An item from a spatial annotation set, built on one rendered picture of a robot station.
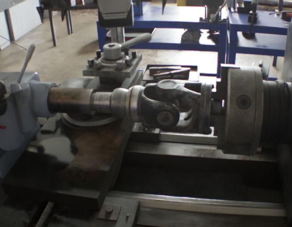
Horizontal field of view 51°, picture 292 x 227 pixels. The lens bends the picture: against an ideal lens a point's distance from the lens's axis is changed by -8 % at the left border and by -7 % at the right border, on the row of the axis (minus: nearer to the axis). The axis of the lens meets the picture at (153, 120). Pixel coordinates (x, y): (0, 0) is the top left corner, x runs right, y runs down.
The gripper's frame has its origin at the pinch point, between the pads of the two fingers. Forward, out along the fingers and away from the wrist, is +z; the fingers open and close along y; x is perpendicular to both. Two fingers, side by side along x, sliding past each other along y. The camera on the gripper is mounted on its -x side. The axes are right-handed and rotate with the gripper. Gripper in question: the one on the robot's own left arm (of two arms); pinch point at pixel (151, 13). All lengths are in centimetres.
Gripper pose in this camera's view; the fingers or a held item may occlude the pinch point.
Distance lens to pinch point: 146.6
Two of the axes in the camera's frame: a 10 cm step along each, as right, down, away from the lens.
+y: 10.0, -0.3, -0.1
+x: 0.1, -0.4, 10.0
